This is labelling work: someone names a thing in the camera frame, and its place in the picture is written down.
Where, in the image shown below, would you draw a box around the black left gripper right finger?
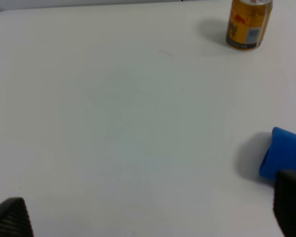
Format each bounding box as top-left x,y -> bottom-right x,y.
273,170 -> 296,237

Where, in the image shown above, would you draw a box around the gold drink can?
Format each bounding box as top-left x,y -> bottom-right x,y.
226,0 -> 273,50

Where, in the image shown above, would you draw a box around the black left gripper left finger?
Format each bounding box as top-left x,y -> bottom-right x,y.
0,197 -> 34,237

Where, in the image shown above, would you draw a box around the blue rolled cloth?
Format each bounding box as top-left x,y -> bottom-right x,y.
259,127 -> 296,181

